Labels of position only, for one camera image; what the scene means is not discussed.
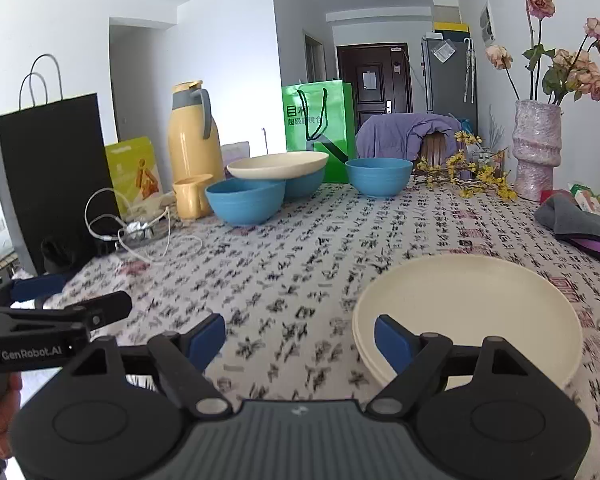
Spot person's left hand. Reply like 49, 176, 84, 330
0, 373, 22, 460

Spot grey refrigerator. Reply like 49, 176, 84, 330
420, 29, 478, 127

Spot black paper bag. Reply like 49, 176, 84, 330
0, 52, 123, 276

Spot yellow cup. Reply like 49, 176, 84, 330
173, 174, 213, 220

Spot yellow flower branch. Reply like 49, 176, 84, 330
415, 130, 518, 202

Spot dried pink roses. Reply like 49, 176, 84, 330
486, 0, 600, 106

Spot pink textured vase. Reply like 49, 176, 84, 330
513, 100, 562, 203

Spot patterned tablecloth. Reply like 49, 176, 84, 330
47, 184, 600, 479

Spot dark entrance door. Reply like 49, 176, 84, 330
336, 44, 413, 128

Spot cream plate stack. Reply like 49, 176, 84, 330
352, 254, 583, 388

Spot carrot picture package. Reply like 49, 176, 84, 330
569, 183, 600, 216

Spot green paper bag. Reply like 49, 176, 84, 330
282, 80, 356, 183

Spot white cable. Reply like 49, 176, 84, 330
83, 186, 205, 265

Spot grey purple cloth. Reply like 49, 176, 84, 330
534, 194, 600, 260

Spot red box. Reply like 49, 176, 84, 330
540, 190, 566, 204

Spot purple jacket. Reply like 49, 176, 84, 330
355, 113, 462, 162

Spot yellow snack package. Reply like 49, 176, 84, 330
105, 136, 162, 214

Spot yellow thermos jug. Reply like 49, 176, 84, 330
168, 80, 225, 182

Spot wooden chair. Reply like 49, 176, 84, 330
415, 132, 464, 182

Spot blue bowl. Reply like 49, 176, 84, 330
204, 178, 286, 226
346, 157, 413, 197
285, 168, 326, 200

